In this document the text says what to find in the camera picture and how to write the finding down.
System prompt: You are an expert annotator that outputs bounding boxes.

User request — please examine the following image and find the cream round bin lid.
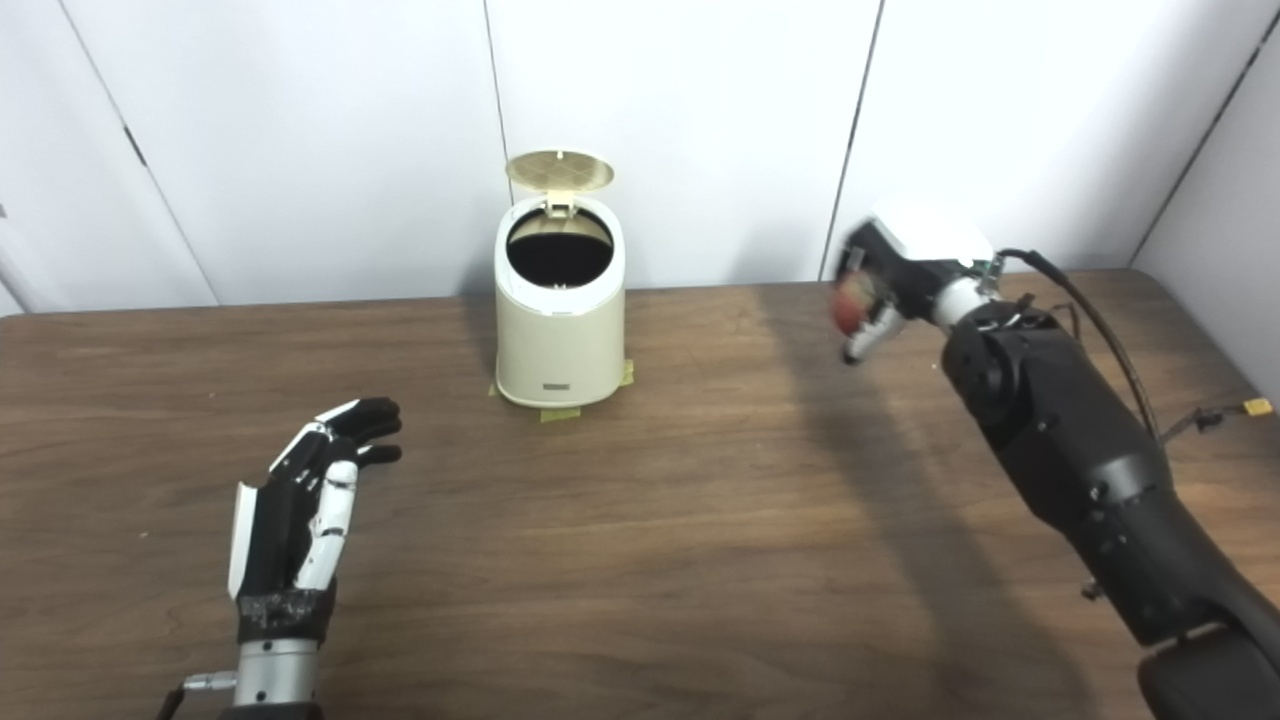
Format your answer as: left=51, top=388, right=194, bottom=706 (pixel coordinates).
left=505, top=150, right=616, bottom=221

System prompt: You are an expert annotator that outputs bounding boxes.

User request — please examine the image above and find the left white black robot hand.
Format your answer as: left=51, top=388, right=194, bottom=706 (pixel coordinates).
left=228, top=397, right=403, bottom=646

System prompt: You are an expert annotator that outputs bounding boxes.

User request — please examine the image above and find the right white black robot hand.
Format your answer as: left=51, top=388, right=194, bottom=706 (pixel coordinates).
left=828, top=205, right=1001, bottom=366

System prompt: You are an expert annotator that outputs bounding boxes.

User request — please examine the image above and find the cream-colored bin body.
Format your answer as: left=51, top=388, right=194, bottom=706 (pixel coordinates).
left=493, top=193, right=628, bottom=409

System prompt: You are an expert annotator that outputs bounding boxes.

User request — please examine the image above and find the cable with yellow connector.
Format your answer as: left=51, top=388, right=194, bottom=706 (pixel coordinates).
left=1160, top=398, right=1274, bottom=446

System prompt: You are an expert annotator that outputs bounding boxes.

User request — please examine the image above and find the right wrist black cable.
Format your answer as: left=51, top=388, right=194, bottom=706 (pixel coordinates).
left=985, top=248, right=1161, bottom=441

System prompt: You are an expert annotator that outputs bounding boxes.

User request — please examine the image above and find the red apple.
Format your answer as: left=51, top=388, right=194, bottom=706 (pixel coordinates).
left=832, top=275, right=876, bottom=336

